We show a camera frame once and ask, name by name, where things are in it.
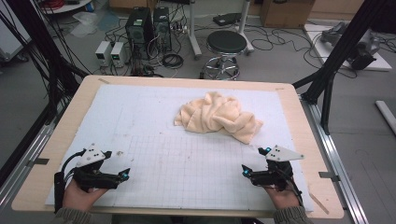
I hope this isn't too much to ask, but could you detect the person's left hand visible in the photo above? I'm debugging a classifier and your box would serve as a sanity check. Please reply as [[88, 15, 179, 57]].
[[62, 178, 109, 213]]

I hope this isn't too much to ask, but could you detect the white grid mat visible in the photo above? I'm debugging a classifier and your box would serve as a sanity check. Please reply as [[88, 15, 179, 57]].
[[45, 83, 315, 213]]

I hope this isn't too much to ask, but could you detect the black frame with cables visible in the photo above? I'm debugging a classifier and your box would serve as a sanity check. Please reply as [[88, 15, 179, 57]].
[[0, 0, 92, 125]]

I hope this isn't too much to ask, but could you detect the black frame with brace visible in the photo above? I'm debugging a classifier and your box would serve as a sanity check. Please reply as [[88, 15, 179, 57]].
[[292, 0, 396, 135]]

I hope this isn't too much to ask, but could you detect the narrow black computer tower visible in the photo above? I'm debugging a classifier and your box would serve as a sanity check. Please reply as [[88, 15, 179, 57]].
[[152, 7, 173, 52]]

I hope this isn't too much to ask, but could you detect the person's right hand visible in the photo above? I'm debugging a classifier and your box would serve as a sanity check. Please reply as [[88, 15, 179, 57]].
[[263, 185, 302, 210]]

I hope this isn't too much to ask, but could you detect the coiled black cable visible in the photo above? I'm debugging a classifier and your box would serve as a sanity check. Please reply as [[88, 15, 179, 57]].
[[161, 52, 185, 70]]

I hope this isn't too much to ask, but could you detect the flat black device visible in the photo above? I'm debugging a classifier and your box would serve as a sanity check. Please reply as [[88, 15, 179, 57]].
[[212, 12, 243, 27]]

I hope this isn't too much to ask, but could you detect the cream towel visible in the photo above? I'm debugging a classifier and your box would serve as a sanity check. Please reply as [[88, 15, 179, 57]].
[[173, 91, 264, 145]]

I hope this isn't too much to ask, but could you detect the white stand frame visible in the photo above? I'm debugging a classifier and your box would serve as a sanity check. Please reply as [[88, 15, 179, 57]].
[[187, 0, 255, 61]]

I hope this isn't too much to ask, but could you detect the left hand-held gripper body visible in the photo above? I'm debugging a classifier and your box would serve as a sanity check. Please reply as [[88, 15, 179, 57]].
[[73, 143, 125, 191]]

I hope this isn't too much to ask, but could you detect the large black computer tower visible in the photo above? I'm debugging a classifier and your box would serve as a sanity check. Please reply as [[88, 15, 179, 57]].
[[124, 7, 155, 60]]

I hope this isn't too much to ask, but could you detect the white power supply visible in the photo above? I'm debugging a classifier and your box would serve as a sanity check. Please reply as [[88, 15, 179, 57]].
[[94, 40, 112, 67], [110, 41, 131, 68]]

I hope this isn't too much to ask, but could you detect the aluminium table rail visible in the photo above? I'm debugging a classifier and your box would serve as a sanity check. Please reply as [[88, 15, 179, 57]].
[[0, 102, 68, 213], [300, 94, 370, 224]]

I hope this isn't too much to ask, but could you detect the cardboard box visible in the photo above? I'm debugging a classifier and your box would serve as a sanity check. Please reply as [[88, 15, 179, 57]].
[[260, 0, 316, 30]]

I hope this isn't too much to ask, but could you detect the round white table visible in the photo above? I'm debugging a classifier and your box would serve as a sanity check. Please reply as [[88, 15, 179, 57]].
[[40, 0, 94, 15]]

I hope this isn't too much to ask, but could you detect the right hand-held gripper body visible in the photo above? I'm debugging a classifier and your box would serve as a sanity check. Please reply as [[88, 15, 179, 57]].
[[249, 144, 305, 191]]

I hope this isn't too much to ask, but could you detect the white floor board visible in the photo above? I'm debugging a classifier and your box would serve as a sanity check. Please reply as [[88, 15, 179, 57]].
[[303, 22, 393, 72]]

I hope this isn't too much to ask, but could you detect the black round stool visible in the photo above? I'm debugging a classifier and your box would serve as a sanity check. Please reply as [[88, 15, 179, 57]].
[[199, 30, 248, 81]]

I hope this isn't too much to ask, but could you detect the clear plastic sheet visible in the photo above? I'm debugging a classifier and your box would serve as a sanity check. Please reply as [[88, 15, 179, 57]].
[[69, 11, 101, 38]]

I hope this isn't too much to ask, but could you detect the white tube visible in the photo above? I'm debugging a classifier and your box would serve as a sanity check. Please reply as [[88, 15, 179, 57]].
[[375, 100, 396, 136]]

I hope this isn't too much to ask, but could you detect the right hand-held gripper cable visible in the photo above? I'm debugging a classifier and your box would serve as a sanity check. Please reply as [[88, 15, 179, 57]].
[[277, 169, 305, 209]]

